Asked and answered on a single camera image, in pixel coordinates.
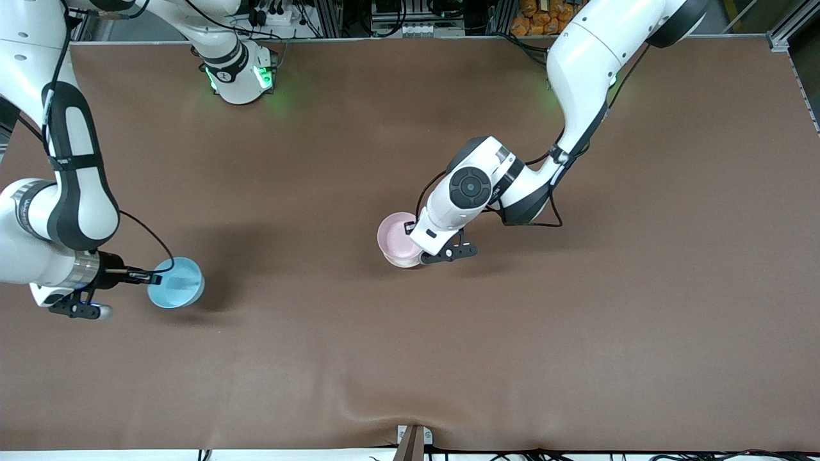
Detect pink bowl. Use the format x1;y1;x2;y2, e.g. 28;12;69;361
377;212;422;262

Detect blue bowl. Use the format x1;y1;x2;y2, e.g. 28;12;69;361
147;257;206;309

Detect brown table mat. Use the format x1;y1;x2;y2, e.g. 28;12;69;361
0;37;820;453

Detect grey equipment box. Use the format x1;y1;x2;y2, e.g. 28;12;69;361
370;0;465;38

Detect orange snack packs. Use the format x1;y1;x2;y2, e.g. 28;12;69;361
511;0;589;36

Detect white power strip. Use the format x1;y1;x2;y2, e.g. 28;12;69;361
249;5;295;28

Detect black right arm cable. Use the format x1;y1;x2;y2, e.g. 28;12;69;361
119;210;177;275

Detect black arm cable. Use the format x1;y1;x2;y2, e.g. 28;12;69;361
416;146;564;229
119;210;177;275

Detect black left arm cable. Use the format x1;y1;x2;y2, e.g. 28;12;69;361
416;146;564;229

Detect metal bracket with post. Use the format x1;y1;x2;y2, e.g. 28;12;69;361
394;425;434;461

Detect aluminium frame profile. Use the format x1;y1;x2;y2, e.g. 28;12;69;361
767;0;820;53

